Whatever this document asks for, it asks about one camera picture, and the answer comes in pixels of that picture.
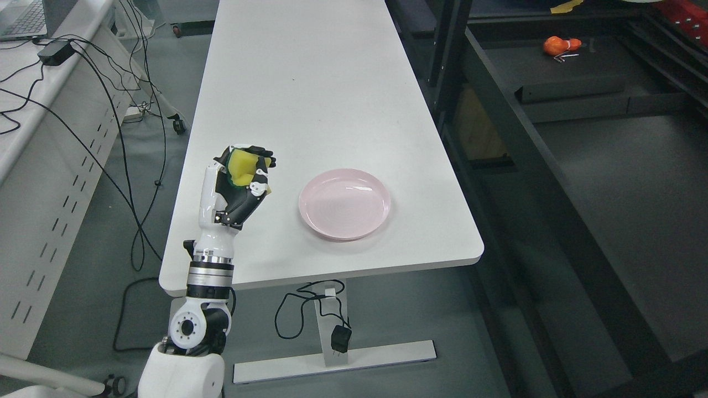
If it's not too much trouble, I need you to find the black power adapter under table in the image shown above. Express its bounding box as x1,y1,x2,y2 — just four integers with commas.
330,324,352,354

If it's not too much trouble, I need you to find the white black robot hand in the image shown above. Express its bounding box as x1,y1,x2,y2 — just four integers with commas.
192,146,271,260

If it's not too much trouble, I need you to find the black metal shelf rack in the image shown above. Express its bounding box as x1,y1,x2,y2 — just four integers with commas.
386,1,706,397

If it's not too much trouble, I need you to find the black power brick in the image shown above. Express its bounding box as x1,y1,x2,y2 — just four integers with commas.
37,39,76,66

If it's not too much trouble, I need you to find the pink plate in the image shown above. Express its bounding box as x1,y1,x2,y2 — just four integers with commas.
298,169,392,241

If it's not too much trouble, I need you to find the green yellow sponge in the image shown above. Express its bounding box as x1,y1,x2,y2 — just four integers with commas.
227,146,276,188

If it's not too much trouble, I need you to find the orange toy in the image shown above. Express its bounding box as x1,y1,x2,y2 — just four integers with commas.
542,36,582,56

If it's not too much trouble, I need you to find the white table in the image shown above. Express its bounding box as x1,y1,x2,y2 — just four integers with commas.
159,0,485,385

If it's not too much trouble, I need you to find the white side desk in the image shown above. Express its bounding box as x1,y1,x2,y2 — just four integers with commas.
1,1,133,360

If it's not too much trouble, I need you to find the grey laptop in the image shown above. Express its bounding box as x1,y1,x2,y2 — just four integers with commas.
1,1,77,42

